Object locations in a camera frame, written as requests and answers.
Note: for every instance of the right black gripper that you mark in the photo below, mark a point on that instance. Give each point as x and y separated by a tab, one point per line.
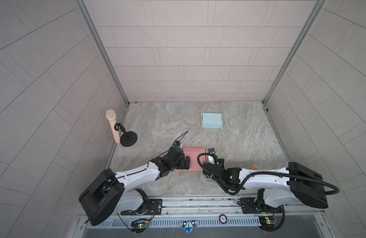
219	164

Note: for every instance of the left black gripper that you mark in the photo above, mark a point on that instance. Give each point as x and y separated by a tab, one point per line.
182	163

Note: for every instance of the pink paper box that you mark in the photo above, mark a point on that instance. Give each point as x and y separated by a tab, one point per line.
193	153

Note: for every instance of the light blue paper box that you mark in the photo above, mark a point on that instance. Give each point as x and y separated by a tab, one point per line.
212	120

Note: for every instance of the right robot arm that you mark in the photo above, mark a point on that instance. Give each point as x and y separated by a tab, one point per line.
294	184

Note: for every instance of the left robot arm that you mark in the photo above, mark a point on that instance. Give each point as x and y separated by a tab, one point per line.
114	192

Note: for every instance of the round black white badge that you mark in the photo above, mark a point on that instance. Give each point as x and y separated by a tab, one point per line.
223	219

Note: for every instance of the black round microphone stand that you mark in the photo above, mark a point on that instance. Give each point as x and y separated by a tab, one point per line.
128	138

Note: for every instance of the blue sticker with eyes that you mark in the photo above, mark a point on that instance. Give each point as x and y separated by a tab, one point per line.
188	226

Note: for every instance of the right green circuit board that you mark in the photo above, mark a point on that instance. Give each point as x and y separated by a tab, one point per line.
267	222

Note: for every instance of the green circuit board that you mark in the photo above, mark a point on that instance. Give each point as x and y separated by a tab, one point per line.
267	222
140	225

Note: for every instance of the left green circuit board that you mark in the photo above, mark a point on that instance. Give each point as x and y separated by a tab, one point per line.
140	225

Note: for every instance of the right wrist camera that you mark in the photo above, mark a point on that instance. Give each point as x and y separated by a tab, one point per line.
212	157

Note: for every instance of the aluminium mounting rail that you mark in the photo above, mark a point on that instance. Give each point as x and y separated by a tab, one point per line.
190	206

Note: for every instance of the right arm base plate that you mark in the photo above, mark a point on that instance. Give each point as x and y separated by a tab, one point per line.
254	205

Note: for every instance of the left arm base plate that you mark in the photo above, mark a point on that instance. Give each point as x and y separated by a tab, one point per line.
153	207

